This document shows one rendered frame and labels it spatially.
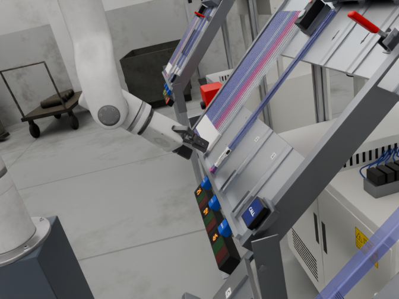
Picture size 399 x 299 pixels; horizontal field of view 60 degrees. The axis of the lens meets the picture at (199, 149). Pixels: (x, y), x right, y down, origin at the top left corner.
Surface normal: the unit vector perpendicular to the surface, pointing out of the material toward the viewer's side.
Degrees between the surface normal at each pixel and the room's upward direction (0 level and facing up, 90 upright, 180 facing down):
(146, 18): 90
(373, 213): 0
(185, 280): 0
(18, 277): 90
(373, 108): 90
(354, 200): 0
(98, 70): 58
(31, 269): 90
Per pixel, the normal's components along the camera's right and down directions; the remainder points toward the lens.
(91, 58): -0.04, -0.33
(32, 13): 0.11, 0.37
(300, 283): -0.21, -0.90
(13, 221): 0.85, 0.03
